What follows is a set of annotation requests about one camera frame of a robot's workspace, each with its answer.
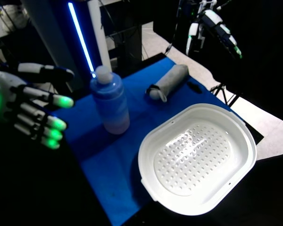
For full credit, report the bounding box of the black metal rack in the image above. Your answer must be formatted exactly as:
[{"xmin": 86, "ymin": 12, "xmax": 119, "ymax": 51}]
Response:
[{"xmin": 99, "ymin": 0, "xmax": 143, "ymax": 71}]

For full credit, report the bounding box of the black tripod stand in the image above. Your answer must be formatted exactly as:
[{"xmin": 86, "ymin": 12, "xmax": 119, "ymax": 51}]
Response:
[{"xmin": 209, "ymin": 82, "xmax": 240, "ymax": 108}]

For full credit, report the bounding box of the white perforated plastic basin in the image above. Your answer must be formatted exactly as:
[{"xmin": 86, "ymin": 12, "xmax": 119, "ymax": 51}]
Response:
[{"xmin": 138, "ymin": 103, "xmax": 258, "ymax": 216}]

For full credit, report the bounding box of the white column with blue light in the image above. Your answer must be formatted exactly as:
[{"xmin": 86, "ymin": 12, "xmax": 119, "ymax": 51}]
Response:
[{"xmin": 21, "ymin": 0, "xmax": 113, "ymax": 80}]

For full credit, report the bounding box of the blue table cloth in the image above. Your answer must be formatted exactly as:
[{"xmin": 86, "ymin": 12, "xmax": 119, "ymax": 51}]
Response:
[{"xmin": 52, "ymin": 57, "xmax": 247, "ymax": 226}]

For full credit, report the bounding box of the blue translucent water bottle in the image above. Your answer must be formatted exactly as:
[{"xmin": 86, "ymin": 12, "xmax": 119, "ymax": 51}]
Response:
[{"xmin": 89, "ymin": 65, "xmax": 131, "ymax": 135}]

